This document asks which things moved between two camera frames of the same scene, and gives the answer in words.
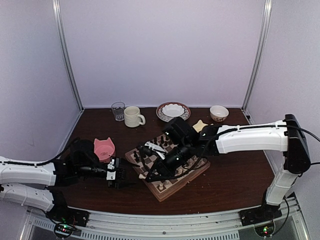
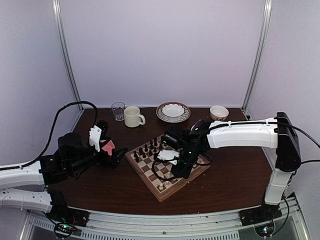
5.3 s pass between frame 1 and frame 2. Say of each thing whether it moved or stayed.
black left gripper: moved
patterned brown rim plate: stayed
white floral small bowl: stayed
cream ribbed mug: stayed
